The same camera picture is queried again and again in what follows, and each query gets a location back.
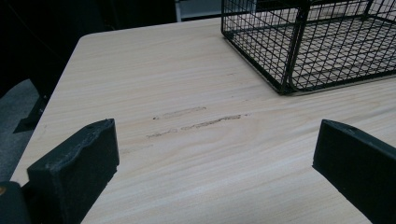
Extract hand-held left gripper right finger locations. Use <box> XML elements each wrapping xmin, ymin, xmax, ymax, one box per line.
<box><xmin>312</xmin><ymin>119</ymin><xmax>396</xmax><ymax>224</ymax></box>

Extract black metal stand foot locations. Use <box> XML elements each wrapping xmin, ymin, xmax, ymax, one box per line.
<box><xmin>12</xmin><ymin>94</ymin><xmax>50</xmax><ymax>134</ymax></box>

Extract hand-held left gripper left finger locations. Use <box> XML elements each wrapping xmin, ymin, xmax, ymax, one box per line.
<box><xmin>26</xmin><ymin>118</ymin><xmax>120</xmax><ymax>224</ymax></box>

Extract black wire mesh basket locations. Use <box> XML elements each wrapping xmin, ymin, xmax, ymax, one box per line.
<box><xmin>220</xmin><ymin>0</ymin><xmax>396</xmax><ymax>95</ymax></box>

